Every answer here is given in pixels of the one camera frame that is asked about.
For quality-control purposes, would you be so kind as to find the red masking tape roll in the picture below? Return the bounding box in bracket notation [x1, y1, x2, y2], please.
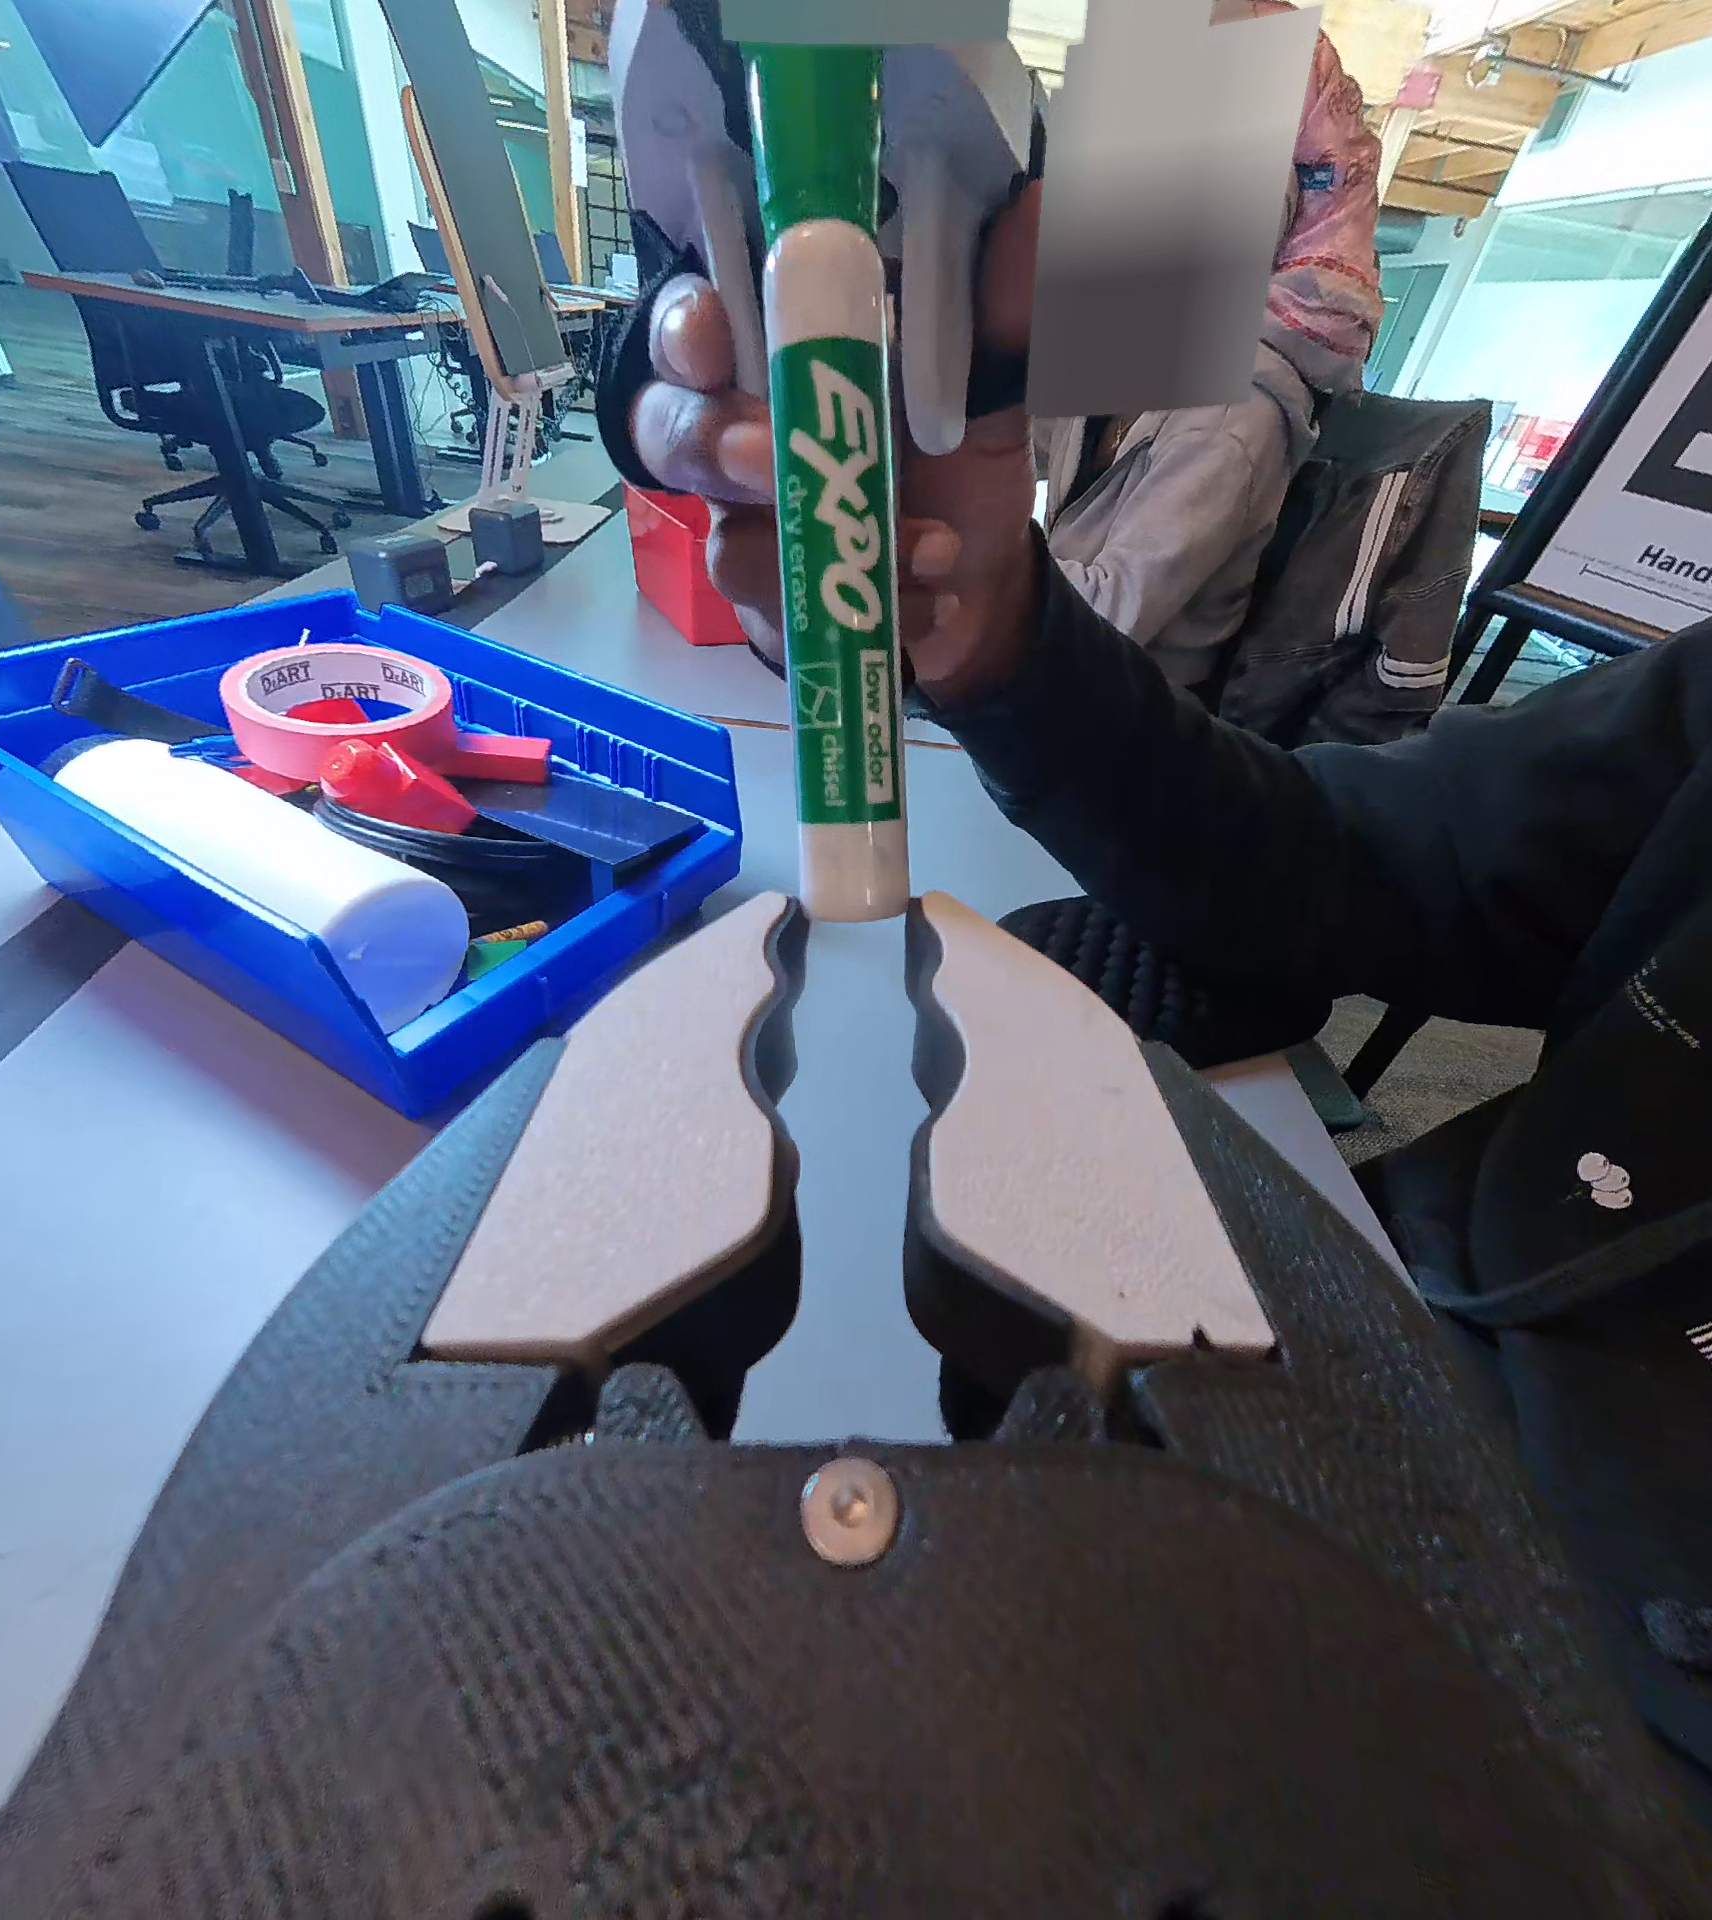
[218, 641, 456, 782]

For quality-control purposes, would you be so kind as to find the black strap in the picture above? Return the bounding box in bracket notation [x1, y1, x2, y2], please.
[49, 655, 219, 743]

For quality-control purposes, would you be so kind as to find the black white marker sign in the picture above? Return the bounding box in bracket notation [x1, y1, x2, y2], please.
[1461, 43, 1712, 662]

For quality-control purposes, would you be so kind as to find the black office chair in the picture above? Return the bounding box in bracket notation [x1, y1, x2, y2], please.
[76, 291, 347, 549]

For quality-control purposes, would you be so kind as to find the blue storage bin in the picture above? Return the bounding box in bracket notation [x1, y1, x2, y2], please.
[0, 587, 745, 1119]

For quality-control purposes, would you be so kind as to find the white cylinder roll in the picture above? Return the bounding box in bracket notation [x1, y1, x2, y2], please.
[52, 738, 471, 1034]

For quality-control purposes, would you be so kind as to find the red dome cap block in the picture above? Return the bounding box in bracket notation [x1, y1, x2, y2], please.
[315, 734, 480, 834]

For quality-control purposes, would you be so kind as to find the person's right forearm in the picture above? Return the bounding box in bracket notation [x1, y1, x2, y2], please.
[930, 554, 1712, 1051]

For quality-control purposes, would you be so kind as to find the black textured armrest pad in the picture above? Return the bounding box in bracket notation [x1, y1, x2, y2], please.
[998, 895, 1337, 1069]

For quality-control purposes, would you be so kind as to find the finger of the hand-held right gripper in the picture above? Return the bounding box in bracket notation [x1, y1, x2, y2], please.
[612, 0, 772, 395]
[886, 43, 1037, 455]

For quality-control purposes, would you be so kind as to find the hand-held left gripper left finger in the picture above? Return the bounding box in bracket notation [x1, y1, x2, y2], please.
[420, 893, 807, 1440]

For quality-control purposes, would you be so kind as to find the studio softbox light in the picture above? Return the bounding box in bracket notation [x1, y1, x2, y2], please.
[0, 0, 219, 167]

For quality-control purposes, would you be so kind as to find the wooden desk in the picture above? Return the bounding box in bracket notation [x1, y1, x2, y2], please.
[22, 266, 459, 579]

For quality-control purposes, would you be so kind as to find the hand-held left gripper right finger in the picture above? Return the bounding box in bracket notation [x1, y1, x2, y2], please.
[904, 891, 1282, 1442]

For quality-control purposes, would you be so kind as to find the red storage bin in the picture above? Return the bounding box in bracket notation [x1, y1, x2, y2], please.
[622, 482, 753, 648]

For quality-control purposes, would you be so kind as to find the green marker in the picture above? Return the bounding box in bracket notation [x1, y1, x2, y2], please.
[747, 43, 910, 922]

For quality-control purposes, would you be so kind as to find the black board book stand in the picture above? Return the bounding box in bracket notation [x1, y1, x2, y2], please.
[382, 0, 618, 541]

